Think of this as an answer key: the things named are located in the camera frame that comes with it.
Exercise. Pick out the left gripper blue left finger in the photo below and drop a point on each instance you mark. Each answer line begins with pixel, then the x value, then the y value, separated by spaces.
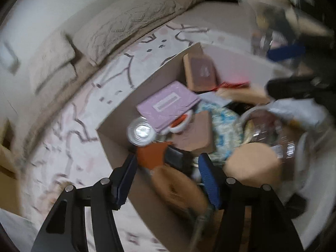
pixel 64 227

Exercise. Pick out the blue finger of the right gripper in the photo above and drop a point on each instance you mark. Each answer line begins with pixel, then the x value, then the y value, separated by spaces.
pixel 285 52

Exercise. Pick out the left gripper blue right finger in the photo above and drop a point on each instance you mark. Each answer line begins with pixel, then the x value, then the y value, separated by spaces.
pixel 271 228

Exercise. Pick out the square carved cork coaster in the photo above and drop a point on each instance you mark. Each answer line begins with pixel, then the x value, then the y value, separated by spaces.
pixel 200 72

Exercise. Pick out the small black box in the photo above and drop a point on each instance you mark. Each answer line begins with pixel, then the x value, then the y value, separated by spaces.
pixel 178 159

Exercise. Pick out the orange white scissors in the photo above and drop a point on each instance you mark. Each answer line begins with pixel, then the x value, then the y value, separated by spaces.
pixel 179 124

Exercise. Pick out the white medicine pouch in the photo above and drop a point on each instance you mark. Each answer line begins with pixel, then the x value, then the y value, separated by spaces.
pixel 306 113

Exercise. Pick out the red packet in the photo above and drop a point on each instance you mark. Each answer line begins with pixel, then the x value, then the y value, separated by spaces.
pixel 227 85

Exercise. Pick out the clear plastic bin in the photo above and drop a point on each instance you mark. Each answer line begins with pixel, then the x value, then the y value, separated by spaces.
pixel 276 23

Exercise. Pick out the round wooden lid box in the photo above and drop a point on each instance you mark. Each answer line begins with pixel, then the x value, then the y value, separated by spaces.
pixel 254 164

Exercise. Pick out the wooden bedside shelf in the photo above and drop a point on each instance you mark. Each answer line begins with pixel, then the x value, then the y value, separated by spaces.
pixel 10 187

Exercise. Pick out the cartoon bunny bedsheet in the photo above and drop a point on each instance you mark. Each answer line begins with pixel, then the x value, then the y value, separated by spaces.
pixel 70 151

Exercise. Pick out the floral fabric pouch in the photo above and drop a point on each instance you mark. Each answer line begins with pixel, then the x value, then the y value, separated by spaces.
pixel 227 131

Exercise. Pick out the beige folded blanket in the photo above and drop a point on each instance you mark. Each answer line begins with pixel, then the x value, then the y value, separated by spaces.
pixel 64 84

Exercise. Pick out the silver metal tin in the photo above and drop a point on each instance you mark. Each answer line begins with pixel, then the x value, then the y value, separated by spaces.
pixel 140 133

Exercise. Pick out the purple card box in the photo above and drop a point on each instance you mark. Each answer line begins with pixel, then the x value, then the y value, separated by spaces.
pixel 166 105

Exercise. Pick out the small fluffy beige pillow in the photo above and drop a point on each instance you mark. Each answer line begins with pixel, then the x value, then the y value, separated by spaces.
pixel 54 53

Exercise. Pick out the right quilted beige pillow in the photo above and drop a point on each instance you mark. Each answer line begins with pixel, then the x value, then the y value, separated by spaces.
pixel 117 23

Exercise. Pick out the white hanging paper bag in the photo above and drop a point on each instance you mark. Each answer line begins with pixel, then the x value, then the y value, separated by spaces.
pixel 9 60

